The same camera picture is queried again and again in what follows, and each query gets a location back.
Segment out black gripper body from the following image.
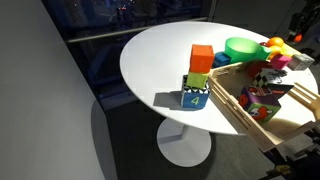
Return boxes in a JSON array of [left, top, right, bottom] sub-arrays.
[[288, 5, 317, 34]]

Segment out orange red ball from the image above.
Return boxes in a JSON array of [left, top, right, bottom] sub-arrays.
[[293, 32, 304, 44]]

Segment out green translucent plastic bowl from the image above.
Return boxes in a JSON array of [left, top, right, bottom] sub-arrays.
[[224, 36, 272, 65]]

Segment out yellow toy fruit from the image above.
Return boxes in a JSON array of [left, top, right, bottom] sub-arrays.
[[271, 44, 300, 59]]

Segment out orange toy fruit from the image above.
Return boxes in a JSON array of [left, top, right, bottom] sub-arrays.
[[266, 36, 286, 49]]

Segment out gray printed block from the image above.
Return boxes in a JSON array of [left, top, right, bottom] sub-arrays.
[[286, 53, 316, 72]]

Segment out pink block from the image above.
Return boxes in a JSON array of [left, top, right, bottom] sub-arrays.
[[270, 53, 293, 70]]

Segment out small dark blue block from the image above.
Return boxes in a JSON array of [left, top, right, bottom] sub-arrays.
[[212, 51, 232, 69]]

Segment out orange block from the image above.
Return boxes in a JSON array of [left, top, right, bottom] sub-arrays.
[[189, 43, 216, 74]]

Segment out lime green block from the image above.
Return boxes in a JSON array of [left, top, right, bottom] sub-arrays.
[[185, 70, 211, 90]]

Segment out blue number four block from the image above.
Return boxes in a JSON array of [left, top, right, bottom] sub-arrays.
[[180, 74, 212, 109]]

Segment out black white patterned cube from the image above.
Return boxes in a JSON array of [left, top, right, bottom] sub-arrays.
[[251, 67, 295, 100]]

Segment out purple green fabric cube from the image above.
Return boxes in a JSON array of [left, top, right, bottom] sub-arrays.
[[237, 85, 282, 125]]

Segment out wooden slatted tray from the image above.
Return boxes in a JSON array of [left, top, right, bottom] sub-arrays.
[[207, 60, 320, 154]]

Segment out white table pedestal base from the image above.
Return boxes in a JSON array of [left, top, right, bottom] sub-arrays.
[[156, 117, 213, 168]]

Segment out silver window rail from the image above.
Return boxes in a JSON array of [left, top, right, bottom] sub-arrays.
[[65, 16, 210, 44]]

